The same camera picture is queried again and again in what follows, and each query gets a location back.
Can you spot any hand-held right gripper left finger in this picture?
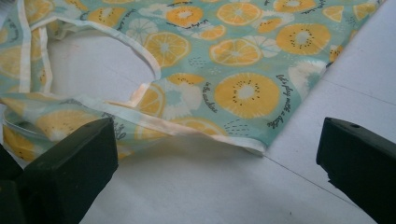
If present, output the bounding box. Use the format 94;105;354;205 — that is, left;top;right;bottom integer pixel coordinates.
19;117;120;224

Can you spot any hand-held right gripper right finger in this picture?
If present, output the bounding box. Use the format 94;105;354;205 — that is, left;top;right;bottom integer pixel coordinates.
316;117;396;224

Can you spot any fruit print cloth bag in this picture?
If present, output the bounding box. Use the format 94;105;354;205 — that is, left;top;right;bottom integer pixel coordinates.
0;0;387;163

